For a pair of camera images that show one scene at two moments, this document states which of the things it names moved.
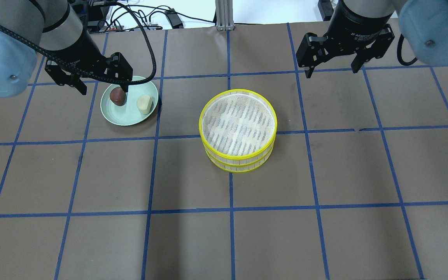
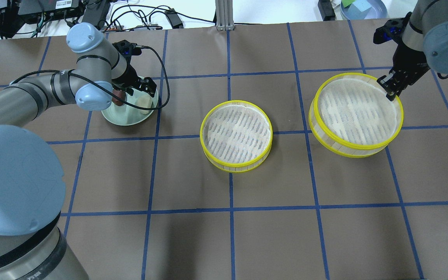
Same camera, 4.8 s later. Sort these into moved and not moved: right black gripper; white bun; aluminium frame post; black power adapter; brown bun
Moved: right black gripper
Not moved: black power adapter; white bun; aluminium frame post; brown bun
